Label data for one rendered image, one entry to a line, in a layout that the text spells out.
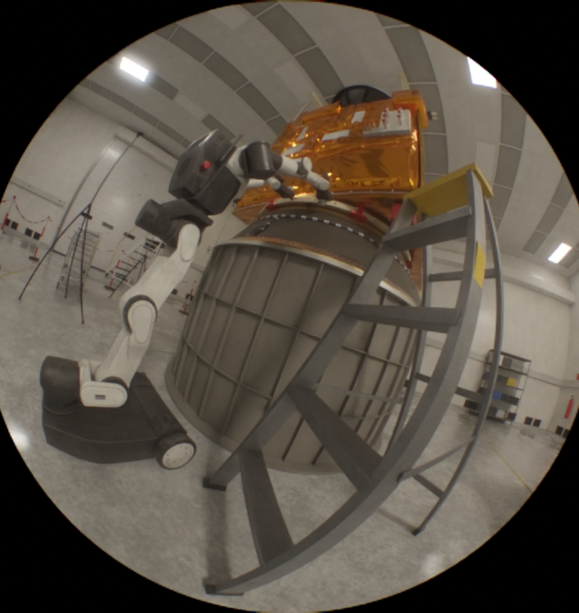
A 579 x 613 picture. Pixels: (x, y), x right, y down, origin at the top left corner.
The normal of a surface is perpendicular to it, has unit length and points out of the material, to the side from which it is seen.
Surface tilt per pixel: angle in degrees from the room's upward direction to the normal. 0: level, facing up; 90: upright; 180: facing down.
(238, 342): 90
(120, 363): 90
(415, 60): 180
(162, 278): 90
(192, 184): 115
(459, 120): 180
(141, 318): 90
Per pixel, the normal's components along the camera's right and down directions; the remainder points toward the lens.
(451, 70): -0.35, 0.93
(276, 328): -0.19, -0.15
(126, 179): 0.76, 0.24
